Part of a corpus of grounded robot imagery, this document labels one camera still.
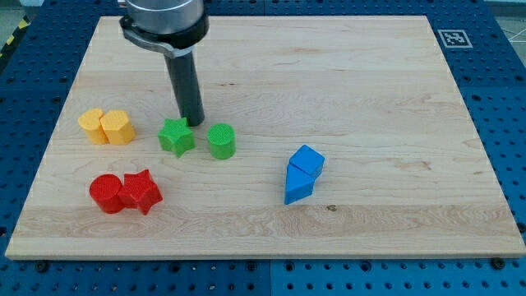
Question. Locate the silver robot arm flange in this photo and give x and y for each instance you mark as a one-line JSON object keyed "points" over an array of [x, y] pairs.
{"points": [[170, 27]]}

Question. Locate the green cylinder block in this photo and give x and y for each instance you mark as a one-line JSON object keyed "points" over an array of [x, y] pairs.
{"points": [[222, 142]]}

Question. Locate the blue cube block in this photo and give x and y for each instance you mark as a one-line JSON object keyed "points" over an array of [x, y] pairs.
{"points": [[308, 160]]}

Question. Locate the blue triangle block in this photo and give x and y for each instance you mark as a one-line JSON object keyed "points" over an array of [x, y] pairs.
{"points": [[298, 185]]}

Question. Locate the green star block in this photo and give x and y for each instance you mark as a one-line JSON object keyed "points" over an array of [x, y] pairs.
{"points": [[176, 136]]}

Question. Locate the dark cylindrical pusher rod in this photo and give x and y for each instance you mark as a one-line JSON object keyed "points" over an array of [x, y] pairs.
{"points": [[183, 77]]}

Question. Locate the red star block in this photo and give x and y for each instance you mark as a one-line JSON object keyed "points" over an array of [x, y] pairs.
{"points": [[139, 191]]}

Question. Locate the yellow hexagon block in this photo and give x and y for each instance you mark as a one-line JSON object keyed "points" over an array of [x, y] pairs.
{"points": [[117, 127]]}

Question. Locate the red cylinder block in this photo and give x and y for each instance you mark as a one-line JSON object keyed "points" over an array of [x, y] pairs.
{"points": [[104, 191]]}

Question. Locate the yellow cylinder block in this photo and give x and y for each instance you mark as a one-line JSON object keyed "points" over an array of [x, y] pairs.
{"points": [[90, 123]]}

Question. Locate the white fiducial marker tag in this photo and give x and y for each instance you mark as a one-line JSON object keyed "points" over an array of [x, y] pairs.
{"points": [[455, 39]]}

